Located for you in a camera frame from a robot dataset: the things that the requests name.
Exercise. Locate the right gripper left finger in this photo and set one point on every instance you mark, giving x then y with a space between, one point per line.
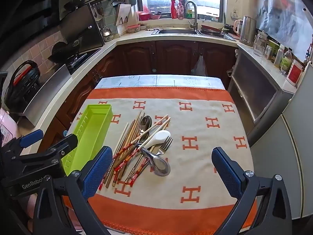
50 213

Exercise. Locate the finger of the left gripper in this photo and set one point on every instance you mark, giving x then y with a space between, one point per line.
56 152
31 138

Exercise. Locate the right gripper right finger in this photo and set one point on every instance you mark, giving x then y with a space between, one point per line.
273 215

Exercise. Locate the green plastic utensil tray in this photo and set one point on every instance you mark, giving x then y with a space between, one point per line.
91 131

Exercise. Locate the cream chopstick red striped end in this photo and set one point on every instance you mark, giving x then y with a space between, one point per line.
159 122

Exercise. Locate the long silver metal spoon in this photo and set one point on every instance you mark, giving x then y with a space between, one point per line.
144 124

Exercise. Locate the large steel ladle spoon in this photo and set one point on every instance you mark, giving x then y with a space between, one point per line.
160 165

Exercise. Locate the white ceramic spoon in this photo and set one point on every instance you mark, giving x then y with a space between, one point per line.
158 138

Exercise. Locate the pink appliance at left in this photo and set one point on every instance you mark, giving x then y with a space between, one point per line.
9 128

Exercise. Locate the curved steel splash panel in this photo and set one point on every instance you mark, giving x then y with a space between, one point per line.
50 83

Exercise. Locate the brown bamboo chopstick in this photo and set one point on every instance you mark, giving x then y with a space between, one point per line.
123 143

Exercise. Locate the plain wooden chopstick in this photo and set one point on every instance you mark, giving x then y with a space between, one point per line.
117 147

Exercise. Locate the black gas stove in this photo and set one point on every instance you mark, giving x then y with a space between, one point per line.
74 62

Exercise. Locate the silver metal fork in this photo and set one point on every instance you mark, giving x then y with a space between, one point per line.
160 151

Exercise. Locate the grey metal side cabinet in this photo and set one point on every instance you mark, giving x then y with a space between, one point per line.
260 92

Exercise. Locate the red label white container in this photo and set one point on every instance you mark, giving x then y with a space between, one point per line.
294 72

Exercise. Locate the green label plastic bottle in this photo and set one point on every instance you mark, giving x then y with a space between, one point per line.
286 61

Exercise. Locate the stainless steel sink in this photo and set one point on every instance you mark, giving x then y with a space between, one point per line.
174 31

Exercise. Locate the glass jar on counter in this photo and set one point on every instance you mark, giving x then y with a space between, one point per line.
260 43

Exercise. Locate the red spray bottle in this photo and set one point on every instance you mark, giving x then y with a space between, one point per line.
173 9

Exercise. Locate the steel electric kettle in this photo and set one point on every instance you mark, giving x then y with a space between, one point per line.
248 31

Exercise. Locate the pink soap bottle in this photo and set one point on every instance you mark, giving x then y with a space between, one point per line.
180 9

